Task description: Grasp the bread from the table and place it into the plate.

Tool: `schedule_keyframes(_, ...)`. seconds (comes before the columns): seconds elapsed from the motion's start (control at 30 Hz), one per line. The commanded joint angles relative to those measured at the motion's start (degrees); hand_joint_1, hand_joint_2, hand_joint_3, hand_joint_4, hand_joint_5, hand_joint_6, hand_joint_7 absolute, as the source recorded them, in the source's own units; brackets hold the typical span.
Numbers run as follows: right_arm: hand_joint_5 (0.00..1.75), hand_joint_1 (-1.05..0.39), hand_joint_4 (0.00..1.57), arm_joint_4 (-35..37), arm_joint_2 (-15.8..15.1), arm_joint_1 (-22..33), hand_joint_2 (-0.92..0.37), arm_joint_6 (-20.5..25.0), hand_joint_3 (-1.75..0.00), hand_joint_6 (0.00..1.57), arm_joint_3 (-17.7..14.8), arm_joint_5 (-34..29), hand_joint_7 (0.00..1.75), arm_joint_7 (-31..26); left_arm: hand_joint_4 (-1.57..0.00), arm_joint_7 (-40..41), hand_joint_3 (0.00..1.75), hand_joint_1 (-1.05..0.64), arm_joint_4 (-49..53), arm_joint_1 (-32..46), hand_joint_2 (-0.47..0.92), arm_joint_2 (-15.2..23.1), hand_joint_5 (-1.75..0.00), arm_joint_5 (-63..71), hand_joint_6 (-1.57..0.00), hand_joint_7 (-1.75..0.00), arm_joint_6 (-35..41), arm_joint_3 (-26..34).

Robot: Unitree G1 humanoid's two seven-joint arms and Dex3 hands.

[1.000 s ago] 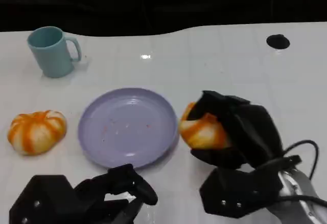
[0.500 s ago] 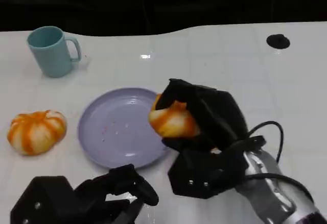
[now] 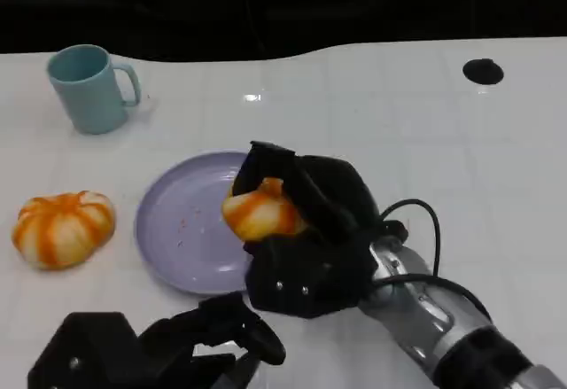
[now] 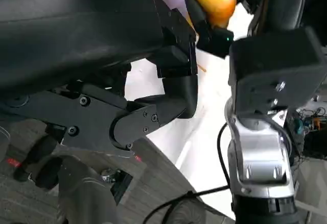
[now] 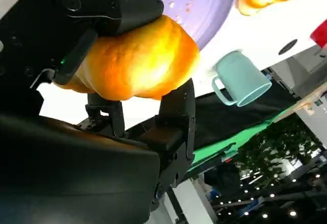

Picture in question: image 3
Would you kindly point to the pale green mug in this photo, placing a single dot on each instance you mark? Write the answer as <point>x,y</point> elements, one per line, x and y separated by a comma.
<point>88,94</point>

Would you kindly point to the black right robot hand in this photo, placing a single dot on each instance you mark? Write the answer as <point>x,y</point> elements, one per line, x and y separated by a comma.
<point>341,194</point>

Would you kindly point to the lilac plate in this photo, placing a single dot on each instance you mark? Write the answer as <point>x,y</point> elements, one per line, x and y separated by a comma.
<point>186,225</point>

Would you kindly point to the orange white toy bread roll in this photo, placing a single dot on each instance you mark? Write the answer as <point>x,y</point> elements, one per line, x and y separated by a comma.
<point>62,229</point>
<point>261,214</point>

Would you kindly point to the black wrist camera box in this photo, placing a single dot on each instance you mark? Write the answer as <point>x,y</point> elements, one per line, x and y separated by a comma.
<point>88,349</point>
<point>305,278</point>

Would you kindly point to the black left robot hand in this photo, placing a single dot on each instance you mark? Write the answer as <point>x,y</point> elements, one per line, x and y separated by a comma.
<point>212,322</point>

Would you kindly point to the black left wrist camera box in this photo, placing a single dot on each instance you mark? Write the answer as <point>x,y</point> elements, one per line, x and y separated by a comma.
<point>88,349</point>

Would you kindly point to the black round table grommet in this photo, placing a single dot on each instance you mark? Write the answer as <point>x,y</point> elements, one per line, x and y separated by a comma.
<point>483,71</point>

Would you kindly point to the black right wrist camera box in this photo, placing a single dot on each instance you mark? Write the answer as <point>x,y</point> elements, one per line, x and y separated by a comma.
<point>305,278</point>

